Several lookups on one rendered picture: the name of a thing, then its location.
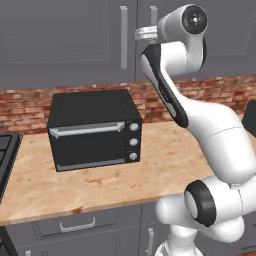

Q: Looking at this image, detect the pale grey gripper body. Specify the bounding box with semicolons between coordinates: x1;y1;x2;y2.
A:
134;25;161;44

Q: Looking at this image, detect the wide grey base cabinet door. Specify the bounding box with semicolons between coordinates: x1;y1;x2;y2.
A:
14;227;142;256

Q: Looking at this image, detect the black toaster oven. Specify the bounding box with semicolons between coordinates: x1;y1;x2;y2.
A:
47;88;144;173

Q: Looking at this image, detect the black countertop appliance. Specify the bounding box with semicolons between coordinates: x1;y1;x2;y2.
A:
241;99;256;138

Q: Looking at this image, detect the black hob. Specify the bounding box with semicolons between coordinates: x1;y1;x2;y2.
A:
0;131;24;205

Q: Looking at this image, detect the grey drawer front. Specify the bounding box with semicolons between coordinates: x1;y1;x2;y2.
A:
4;203;143;248

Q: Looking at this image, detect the long silver cabinet handle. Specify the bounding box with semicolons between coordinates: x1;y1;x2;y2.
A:
119;5;130;71
149;5;159;28

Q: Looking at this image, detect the wide grey wall cabinet door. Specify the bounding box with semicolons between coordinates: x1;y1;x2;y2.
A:
0;0;138;91

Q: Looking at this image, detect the silver toaster oven handle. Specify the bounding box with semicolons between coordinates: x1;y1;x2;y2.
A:
48;121;126;139

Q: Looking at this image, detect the silver drawer handle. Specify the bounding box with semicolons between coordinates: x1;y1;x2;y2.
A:
59;216;97;234

